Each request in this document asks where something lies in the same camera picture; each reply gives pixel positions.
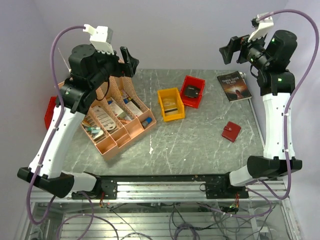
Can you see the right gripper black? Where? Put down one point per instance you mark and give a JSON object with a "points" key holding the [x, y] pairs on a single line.
{"points": [[236, 44]]}

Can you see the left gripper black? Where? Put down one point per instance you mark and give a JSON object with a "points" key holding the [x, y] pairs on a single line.
{"points": [[127, 69]]}

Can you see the black credit card stack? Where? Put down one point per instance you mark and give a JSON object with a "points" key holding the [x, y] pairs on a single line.
{"points": [[192, 91]]}

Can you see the red card holder wallet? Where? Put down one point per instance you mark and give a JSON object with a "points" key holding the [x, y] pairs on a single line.
{"points": [[231, 131]]}

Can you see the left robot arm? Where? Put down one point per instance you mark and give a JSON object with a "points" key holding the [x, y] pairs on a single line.
{"points": [[90, 68]]}

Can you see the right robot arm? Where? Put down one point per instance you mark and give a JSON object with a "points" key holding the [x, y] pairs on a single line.
{"points": [[277, 85]]}

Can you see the red bin with cards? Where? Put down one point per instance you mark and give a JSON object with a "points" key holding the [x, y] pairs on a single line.
{"points": [[192, 102]]}

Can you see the dark paperback book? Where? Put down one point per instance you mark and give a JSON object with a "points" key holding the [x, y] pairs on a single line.
{"points": [[234, 86]]}

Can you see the pink file organizer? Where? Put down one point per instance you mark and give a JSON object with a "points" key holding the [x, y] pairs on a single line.
{"points": [[113, 122]]}

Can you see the blue capped tube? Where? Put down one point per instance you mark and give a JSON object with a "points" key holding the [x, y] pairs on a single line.
{"points": [[146, 122]]}

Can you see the yellow plastic bin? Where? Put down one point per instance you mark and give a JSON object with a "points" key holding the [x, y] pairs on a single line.
{"points": [[170, 98]]}

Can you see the red bin at left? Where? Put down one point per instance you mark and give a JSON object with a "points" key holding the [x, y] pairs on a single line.
{"points": [[49, 112]]}

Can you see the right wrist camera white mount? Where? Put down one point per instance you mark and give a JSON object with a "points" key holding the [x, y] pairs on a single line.
{"points": [[262, 27]]}

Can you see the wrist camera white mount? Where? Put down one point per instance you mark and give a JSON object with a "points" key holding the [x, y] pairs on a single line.
{"points": [[100, 38], [262, 27]]}

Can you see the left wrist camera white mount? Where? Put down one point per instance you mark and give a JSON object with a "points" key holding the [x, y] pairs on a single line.
{"points": [[100, 38]]}

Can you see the aluminium mounting rail frame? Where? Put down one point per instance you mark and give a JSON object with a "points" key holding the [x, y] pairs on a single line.
{"points": [[165, 207]]}

